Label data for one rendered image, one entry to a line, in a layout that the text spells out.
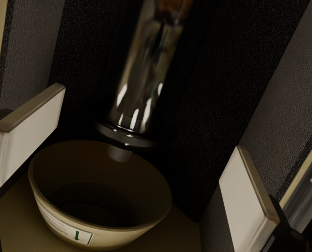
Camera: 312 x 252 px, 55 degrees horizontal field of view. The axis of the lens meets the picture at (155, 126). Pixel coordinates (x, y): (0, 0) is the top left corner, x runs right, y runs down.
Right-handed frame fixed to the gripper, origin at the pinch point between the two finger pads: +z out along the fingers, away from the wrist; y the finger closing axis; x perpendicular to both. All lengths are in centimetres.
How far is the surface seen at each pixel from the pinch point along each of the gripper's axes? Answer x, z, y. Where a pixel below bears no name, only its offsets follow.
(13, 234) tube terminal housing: -18.7, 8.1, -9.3
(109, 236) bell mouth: -14.7, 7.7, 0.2
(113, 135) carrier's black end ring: -5.3, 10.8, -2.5
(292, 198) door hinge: -2.9, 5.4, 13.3
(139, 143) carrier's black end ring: -5.3, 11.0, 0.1
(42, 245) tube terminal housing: -18.7, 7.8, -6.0
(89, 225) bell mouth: -13.4, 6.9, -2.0
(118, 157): -9.8, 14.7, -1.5
